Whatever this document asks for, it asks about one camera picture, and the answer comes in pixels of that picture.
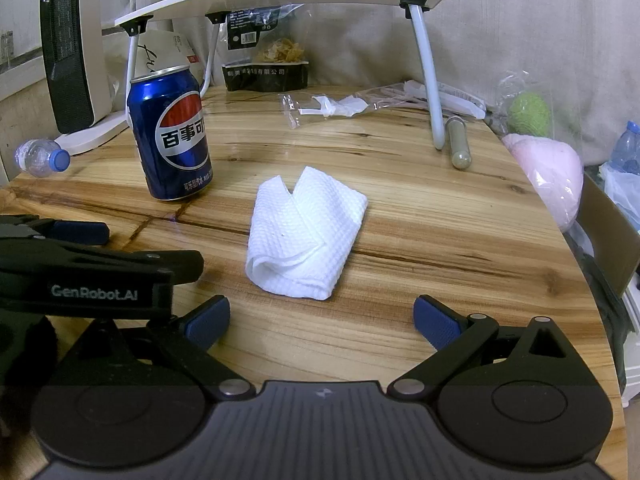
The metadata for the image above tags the green yarn ball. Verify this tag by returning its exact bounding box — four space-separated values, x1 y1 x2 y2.
508 92 551 136

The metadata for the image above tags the cardboard box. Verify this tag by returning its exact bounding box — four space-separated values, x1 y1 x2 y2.
577 172 639 296

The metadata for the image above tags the water bottle at right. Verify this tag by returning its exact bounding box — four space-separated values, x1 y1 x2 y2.
608 122 640 176

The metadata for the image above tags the white paper towel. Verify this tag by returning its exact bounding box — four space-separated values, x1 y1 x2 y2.
245 166 368 301

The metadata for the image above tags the pink plush item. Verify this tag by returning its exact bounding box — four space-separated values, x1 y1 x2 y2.
502 133 584 232

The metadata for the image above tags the olive cylindrical tube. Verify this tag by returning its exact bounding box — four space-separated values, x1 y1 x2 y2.
445 116 472 170

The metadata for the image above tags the white drawer cabinet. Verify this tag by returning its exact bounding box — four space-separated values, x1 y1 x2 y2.
622 272 640 408

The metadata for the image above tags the blue Pepsi can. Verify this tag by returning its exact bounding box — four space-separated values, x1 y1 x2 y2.
127 65 213 200

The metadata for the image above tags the black white tower heater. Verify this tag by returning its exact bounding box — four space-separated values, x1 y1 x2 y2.
39 0 127 155

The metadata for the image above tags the clear bottle blue cap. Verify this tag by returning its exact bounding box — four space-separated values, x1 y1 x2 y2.
14 139 70 178

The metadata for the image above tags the clear plastic wrapper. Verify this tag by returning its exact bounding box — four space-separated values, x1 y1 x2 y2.
279 80 487 128

